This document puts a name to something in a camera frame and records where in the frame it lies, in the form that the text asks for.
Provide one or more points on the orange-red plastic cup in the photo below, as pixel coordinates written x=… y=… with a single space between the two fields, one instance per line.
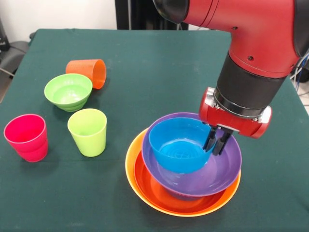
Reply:
x=82 y=68

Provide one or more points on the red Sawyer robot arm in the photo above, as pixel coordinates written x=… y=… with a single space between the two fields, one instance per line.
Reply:
x=253 y=48

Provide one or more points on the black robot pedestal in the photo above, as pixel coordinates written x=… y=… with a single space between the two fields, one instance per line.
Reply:
x=135 y=14

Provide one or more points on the green plastic cup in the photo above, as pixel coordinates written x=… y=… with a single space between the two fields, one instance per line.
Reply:
x=88 y=139

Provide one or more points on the dark green tablecloth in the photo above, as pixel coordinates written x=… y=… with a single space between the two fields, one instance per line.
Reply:
x=72 y=193

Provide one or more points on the red-orange plastic bowl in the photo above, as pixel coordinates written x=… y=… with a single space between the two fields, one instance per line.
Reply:
x=149 y=183

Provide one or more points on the dark grey office chair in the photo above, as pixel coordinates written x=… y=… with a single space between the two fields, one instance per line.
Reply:
x=14 y=53

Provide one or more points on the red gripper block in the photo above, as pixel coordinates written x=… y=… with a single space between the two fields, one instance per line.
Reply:
x=229 y=120

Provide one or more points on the orange plastic bowl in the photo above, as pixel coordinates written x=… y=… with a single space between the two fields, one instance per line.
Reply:
x=131 y=159

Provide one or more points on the green plastic bowl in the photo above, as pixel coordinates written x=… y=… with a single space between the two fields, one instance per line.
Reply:
x=68 y=93

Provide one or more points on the blue plastic bowl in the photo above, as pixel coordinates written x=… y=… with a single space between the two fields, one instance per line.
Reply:
x=173 y=149

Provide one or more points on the purple plastic bowl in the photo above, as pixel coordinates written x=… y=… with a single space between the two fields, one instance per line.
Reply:
x=224 y=169

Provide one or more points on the crimson pink plastic cup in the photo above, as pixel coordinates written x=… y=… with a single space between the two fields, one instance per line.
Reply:
x=26 y=140

